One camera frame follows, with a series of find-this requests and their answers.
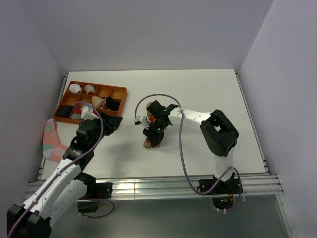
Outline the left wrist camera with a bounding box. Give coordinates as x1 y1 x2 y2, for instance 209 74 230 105
80 105 98 120

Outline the black rolled sock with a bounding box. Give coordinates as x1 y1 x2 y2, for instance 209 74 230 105
106 97 121 111

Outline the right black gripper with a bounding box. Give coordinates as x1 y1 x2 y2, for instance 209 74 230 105
143 120 168 148

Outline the aluminium frame rail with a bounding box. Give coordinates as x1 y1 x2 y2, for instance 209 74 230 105
23 173 284 203

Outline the pink patterned sock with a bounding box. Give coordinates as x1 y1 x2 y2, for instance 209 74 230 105
42 118 68 163

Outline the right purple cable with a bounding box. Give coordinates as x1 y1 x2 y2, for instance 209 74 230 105
134 93 246 214

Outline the purple cable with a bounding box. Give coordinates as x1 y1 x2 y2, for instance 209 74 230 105
7 101 116 238
134 93 246 214

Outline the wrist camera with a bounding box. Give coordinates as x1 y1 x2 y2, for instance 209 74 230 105
133 115 149 129
80 105 98 120

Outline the dark teal rolled sock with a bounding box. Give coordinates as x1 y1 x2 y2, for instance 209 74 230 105
57 106 73 118

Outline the white rolled sock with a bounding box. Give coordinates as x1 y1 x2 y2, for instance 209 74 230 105
69 84 82 94

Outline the brown argyle sock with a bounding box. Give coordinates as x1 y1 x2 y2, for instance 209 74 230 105
142 100 164 148

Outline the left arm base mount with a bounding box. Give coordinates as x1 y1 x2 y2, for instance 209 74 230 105
77 182 115 219

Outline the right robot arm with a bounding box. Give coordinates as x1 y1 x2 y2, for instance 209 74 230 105
134 100 239 193

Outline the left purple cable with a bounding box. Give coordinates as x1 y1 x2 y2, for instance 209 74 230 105
7 101 116 238

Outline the grey rolled sock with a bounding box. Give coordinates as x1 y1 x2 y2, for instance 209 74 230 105
70 111 81 120

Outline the beige red rolled sock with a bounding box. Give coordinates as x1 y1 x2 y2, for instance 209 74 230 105
84 84 96 96

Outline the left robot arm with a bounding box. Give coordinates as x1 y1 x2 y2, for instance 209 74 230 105
7 113 123 238

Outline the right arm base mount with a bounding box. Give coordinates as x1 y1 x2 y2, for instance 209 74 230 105
196 178 243 211

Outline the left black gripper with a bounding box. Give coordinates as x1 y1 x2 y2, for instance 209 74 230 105
90 111 122 149

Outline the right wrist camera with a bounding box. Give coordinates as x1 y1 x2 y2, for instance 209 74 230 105
133 115 149 129

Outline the orange compartment tray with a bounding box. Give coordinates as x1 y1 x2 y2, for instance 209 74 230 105
53 81 127 124

